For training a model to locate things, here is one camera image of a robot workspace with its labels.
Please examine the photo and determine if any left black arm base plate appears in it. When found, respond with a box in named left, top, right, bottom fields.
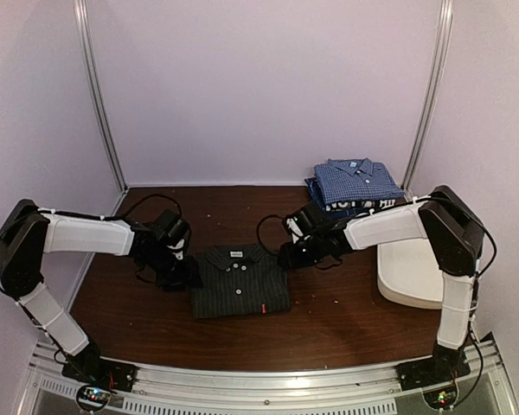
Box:
left=61, top=358, right=137, bottom=393

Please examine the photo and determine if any dark striped long sleeve shirt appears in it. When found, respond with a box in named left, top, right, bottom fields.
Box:
left=191, top=244, right=292, bottom=320

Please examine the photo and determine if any right aluminium frame post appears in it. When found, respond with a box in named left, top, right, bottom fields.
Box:
left=401, top=0, right=453, bottom=197

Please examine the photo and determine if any front aluminium rail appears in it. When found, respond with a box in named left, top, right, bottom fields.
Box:
left=13, top=340, right=519, bottom=414

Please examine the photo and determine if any blue checked shirt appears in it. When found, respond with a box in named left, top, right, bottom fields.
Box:
left=314, top=158, right=404, bottom=205

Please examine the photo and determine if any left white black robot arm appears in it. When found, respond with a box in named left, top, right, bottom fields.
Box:
left=0, top=199, right=202, bottom=384

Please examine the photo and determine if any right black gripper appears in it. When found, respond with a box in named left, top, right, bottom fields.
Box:
left=279, top=233, right=326, bottom=271

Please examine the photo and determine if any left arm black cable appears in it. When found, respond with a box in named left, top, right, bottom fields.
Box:
left=51, top=194, right=185, bottom=224

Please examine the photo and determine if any circuit board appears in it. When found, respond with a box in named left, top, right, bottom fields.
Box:
left=423, top=386, right=459, bottom=410
left=75, top=385, right=113, bottom=411

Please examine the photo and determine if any aluminium frame post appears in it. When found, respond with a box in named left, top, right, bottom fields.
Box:
left=401, top=0, right=453, bottom=197
left=74, top=0, right=128, bottom=193

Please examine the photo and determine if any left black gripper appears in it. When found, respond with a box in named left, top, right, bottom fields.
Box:
left=142, top=248, right=202, bottom=292

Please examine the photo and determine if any right circuit board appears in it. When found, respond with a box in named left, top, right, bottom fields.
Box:
left=423, top=386, right=459, bottom=410

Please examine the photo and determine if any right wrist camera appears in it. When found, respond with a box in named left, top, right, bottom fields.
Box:
left=285, top=217, right=304, bottom=244

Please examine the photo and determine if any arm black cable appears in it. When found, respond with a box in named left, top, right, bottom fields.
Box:
left=51, top=194, right=185, bottom=224
left=256, top=214, right=291, bottom=256

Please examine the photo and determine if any left aluminium frame post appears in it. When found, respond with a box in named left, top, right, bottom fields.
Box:
left=74, top=0, right=128, bottom=193

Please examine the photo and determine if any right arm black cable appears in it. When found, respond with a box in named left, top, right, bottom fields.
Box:
left=256, top=214, right=291, bottom=256

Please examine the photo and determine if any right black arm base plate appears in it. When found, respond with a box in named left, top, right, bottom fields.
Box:
left=396, top=356, right=471, bottom=391

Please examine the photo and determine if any dark blue printed shirt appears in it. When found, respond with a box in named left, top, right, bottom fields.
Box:
left=304, top=177, right=407, bottom=219

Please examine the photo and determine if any left circuit board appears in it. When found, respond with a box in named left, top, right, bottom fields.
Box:
left=75, top=385, right=113, bottom=411

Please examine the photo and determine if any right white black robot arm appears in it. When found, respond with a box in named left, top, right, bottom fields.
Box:
left=276, top=186, right=488, bottom=382

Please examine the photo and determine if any white plastic bin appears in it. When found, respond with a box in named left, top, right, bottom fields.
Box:
left=377, top=239, right=443, bottom=310

